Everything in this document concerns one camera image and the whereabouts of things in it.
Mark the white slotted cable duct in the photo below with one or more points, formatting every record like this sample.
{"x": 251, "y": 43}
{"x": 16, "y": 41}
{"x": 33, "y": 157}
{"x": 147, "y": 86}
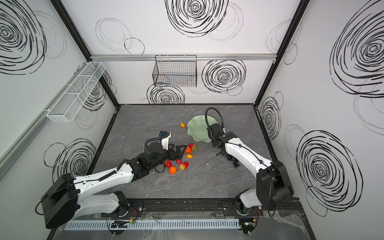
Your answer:
{"x": 115, "y": 225}

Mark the dark fake grape bunch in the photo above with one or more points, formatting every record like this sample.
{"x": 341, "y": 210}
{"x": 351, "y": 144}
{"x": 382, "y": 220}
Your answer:
{"x": 230, "y": 158}

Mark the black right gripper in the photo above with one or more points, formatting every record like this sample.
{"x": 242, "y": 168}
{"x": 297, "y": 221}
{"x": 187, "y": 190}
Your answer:
{"x": 227, "y": 154}

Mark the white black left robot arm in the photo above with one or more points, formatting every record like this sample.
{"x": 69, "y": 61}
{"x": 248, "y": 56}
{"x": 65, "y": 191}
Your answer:
{"x": 71, "y": 197}

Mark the white mesh wall shelf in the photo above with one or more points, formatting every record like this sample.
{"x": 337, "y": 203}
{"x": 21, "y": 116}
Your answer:
{"x": 83, "y": 92}

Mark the red yellow strawberry front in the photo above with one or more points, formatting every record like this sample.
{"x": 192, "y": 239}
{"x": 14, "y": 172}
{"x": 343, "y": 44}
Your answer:
{"x": 184, "y": 165}

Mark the small orange front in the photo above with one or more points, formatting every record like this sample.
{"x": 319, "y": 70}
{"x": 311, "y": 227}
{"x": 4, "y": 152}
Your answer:
{"x": 172, "y": 170}

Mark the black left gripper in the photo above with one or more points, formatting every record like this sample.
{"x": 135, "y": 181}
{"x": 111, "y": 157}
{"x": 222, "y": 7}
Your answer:
{"x": 173, "y": 151}

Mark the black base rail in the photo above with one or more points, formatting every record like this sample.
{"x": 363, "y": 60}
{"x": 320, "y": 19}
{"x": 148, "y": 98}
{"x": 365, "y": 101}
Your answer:
{"x": 139, "y": 207}

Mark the black wire wall basket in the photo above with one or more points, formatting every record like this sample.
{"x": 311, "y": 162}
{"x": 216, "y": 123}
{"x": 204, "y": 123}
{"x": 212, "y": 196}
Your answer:
{"x": 175, "y": 70}

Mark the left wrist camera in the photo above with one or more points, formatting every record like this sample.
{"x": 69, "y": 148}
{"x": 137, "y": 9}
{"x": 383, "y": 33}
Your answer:
{"x": 164, "y": 139}

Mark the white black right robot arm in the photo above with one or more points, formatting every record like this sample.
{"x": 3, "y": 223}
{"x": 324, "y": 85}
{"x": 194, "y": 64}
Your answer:
{"x": 273, "y": 185}

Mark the green wavy fruit bowl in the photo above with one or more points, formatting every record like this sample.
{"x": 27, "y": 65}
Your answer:
{"x": 197, "y": 129}

